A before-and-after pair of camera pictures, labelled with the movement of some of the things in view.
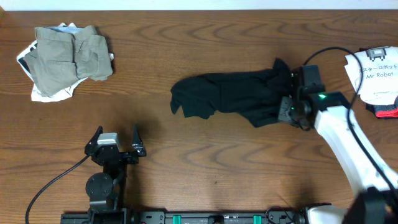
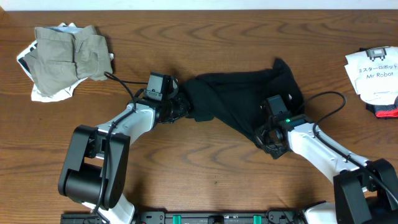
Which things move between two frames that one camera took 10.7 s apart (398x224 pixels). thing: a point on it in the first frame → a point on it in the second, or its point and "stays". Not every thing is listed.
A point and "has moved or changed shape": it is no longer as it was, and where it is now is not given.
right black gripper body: (289, 112) → (264, 138)
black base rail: (199, 216) stays
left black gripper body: (123, 154) → (181, 104)
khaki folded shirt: (61, 58) stays
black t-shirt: (256, 96) has moved or changed shape
